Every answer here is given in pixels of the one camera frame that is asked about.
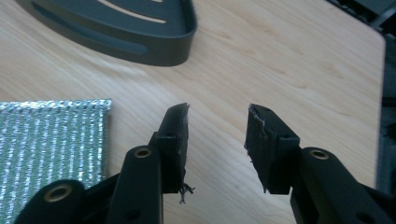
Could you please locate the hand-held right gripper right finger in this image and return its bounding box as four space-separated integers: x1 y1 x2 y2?
244 104 394 224

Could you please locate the silver foil sponge pad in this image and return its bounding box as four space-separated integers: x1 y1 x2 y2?
0 98 113 224

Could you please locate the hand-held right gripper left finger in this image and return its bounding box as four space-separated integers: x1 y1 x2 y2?
106 102 196 224

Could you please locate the dark grey slotted tray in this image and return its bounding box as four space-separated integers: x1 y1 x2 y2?
15 0 198 67

